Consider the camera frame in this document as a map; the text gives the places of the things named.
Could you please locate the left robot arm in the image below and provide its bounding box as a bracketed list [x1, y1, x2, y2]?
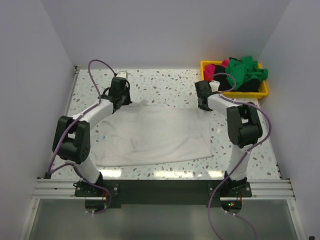
[49, 71, 132, 185]

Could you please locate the green t shirt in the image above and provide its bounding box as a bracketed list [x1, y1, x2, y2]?
[225, 55, 269, 89]

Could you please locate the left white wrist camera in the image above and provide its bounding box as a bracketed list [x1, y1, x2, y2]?
[116, 70, 129, 79]

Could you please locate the pink t shirt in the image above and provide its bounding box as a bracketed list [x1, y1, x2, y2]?
[200, 59, 230, 82]

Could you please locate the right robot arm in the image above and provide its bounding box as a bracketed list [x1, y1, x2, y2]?
[194, 80, 263, 181]

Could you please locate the white t shirt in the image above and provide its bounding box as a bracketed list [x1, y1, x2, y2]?
[90, 100, 212, 167]

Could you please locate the black t shirt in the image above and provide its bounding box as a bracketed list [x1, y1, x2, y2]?
[213, 65, 260, 92]

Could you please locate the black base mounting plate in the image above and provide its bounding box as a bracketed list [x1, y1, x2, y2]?
[73, 180, 253, 211]

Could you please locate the yellow plastic bin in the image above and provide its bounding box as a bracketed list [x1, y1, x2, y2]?
[200, 60, 269, 99]

